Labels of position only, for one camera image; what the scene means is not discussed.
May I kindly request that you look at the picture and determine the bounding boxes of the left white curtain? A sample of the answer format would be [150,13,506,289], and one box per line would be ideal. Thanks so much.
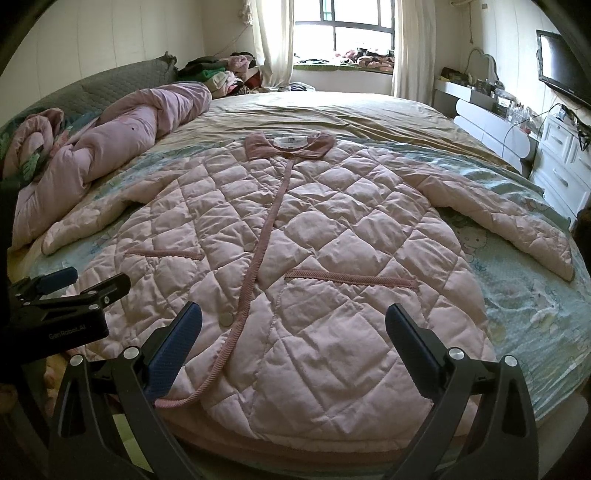
[249,0,296,88]

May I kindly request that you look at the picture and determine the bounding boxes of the pink quilted coat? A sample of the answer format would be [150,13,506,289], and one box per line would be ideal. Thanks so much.
[45,134,574,455]

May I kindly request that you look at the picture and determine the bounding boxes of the black wall television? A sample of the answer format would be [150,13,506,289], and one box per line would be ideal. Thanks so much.
[536,30,591,109]

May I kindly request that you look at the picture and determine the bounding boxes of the rolled pink duvet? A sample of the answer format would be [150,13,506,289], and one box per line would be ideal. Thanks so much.
[11,82,212,250]

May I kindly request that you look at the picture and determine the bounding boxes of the white drawer cabinet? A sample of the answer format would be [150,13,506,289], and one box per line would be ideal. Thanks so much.
[529,115,591,228]

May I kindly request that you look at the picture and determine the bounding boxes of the grey padded headboard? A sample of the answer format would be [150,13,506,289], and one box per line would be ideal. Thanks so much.
[1,52,177,134]

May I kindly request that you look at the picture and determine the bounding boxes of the vanity mirror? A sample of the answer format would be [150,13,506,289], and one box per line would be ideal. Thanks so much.
[464,47,499,85]

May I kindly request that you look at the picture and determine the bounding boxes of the right white curtain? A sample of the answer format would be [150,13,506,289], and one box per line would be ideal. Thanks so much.
[392,0,437,104]

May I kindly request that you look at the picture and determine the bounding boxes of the beige bed sheet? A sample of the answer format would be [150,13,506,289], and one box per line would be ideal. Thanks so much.
[153,91,517,172]

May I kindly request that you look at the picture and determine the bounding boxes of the white curtain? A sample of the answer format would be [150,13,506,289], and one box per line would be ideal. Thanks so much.
[392,0,437,104]
[249,0,296,88]

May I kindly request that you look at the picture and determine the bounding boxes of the clothes on window sill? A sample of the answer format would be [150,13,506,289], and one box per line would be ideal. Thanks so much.
[294,48,394,75]

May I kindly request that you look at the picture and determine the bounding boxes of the green cartoon print blanket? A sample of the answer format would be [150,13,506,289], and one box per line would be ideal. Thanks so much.
[19,136,590,421]

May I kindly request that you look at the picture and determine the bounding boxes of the window with dark frame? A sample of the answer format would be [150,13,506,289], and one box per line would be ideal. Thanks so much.
[294,0,394,60]

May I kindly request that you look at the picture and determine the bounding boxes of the white dressing table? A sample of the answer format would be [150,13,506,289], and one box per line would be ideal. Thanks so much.
[433,80,537,178]

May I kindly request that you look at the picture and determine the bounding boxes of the pile of clothes by bed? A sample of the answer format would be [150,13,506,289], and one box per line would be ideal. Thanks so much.
[176,52,263,99]

